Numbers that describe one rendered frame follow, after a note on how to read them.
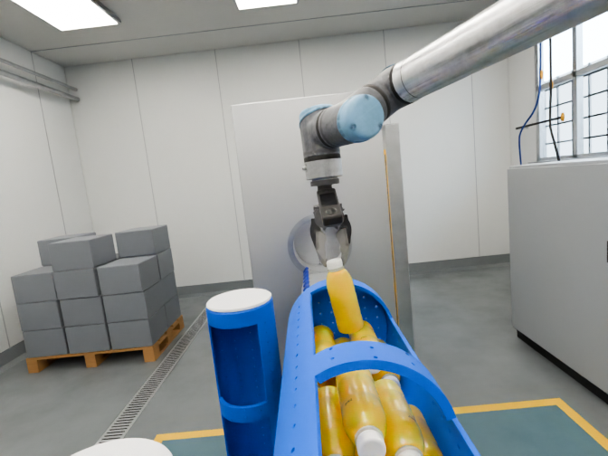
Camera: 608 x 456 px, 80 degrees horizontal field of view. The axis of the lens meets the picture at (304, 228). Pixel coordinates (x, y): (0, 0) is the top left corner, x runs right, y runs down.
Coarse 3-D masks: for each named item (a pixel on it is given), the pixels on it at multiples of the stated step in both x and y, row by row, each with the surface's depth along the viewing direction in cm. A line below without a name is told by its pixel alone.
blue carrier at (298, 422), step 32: (320, 288) 94; (320, 320) 101; (384, 320) 101; (288, 352) 74; (320, 352) 60; (352, 352) 57; (384, 352) 57; (288, 384) 61; (416, 384) 75; (288, 416) 51; (448, 416) 55; (288, 448) 44; (320, 448) 40; (448, 448) 58
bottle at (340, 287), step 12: (336, 276) 87; (348, 276) 88; (336, 288) 87; (348, 288) 87; (336, 300) 88; (348, 300) 87; (336, 312) 89; (348, 312) 87; (360, 312) 90; (348, 324) 88; (360, 324) 89
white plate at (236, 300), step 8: (216, 296) 163; (224, 296) 161; (232, 296) 160; (240, 296) 159; (248, 296) 158; (256, 296) 156; (264, 296) 155; (208, 304) 152; (216, 304) 151; (224, 304) 150; (232, 304) 149; (240, 304) 148; (248, 304) 147; (256, 304) 146; (224, 312) 144
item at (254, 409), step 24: (216, 312) 145; (240, 312) 143; (264, 312) 148; (216, 336) 162; (240, 336) 172; (264, 336) 148; (216, 360) 160; (240, 360) 173; (264, 360) 149; (240, 384) 173; (264, 384) 149; (240, 408) 148; (264, 408) 150; (240, 432) 174; (264, 432) 179
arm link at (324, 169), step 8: (320, 160) 84; (328, 160) 84; (336, 160) 85; (304, 168) 88; (312, 168) 85; (320, 168) 84; (328, 168) 84; (336, 168) 85; (312, 176) 86; (320, 176) 85; (328, 176) 85; (336, 176) 87
